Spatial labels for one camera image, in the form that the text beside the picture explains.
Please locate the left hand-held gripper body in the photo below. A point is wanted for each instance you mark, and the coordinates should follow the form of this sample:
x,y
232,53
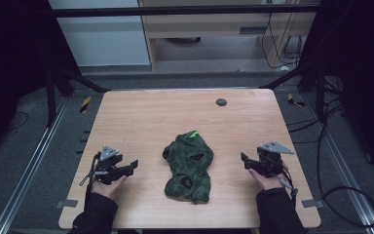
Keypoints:
x,y
107,162

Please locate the grey tape strip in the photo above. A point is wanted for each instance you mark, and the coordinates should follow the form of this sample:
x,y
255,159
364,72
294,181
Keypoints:
x,y
312,203
67,203

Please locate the person's left hand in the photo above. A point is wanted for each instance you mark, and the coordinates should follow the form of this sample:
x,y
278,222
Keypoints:
x,y
107,187

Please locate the black metal stand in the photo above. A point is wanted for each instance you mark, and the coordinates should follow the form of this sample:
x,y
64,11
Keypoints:
x,y
320,94
51,97

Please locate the dark green crumpled garment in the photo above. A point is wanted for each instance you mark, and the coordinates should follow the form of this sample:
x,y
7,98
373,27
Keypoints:
x,y
188,165

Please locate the white cabinet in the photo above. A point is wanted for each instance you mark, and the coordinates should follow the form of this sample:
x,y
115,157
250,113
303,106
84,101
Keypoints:
x,y
104,39

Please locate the light wooden desk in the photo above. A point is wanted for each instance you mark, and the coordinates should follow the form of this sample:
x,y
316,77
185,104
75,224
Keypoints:
x,y
207,26

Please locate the black curtain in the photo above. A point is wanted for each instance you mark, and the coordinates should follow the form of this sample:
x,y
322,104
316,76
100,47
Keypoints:
x,y
360,65
16,65

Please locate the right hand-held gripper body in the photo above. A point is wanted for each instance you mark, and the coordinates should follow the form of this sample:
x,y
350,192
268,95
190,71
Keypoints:
x,y
270,160

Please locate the dark round table grommet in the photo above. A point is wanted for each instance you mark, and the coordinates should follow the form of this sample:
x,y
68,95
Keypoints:
x,y
221,102

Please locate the aluminium floor rail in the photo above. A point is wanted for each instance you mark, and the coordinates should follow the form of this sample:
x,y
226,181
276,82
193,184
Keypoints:
x,y
347,175
29,165

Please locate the yellow black striped tape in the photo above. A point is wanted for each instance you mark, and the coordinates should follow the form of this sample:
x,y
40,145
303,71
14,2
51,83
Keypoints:
x,y
294,100
85,104

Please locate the person's right hand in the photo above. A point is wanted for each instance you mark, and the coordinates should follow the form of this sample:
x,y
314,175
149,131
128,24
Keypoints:
x,y
268,182

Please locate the black horizontal frame bar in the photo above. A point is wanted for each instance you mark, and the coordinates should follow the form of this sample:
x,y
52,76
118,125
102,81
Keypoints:
x,y
175,11

